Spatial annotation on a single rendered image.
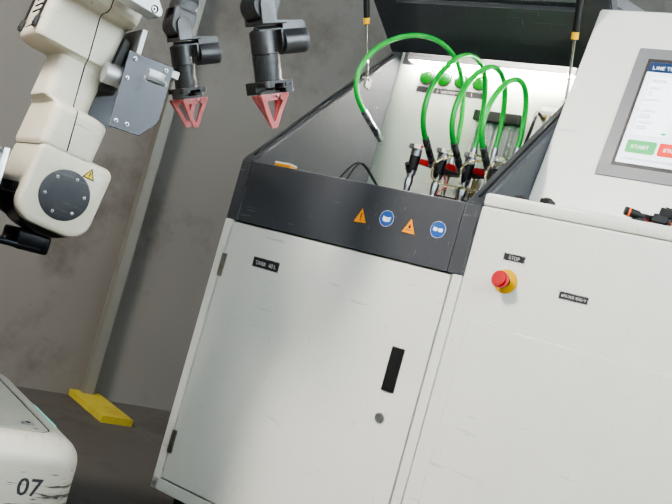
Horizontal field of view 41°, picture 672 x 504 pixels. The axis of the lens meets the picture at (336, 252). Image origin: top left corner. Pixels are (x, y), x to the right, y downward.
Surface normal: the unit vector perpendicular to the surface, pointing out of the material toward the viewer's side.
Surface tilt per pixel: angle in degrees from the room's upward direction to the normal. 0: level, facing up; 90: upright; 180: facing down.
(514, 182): 90
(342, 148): 90
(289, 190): 90
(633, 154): 76
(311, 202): 90
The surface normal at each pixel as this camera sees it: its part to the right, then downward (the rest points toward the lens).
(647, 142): -0.45, -0.40
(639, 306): -0.53, -0.18
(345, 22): 0.54, 0.12
